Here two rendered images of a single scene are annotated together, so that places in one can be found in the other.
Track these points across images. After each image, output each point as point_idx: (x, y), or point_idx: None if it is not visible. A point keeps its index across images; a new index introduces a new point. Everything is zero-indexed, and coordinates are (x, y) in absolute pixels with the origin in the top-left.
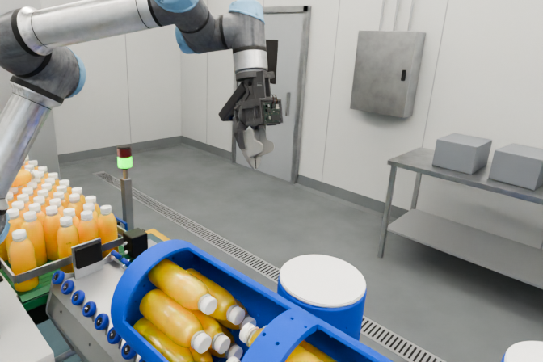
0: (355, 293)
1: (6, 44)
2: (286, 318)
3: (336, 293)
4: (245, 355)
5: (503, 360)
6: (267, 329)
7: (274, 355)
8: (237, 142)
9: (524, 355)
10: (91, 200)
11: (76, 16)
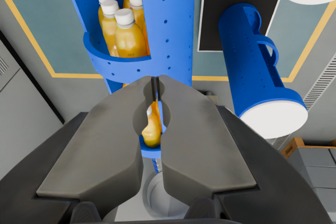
0: None
1: None
2: (133, 68)
3: None
4: (92, 54)
5: (277, 99)
6: (113, 63)
7: (107, 75)
8: (55, 133)
9: (286, 108)
10: None
11: None
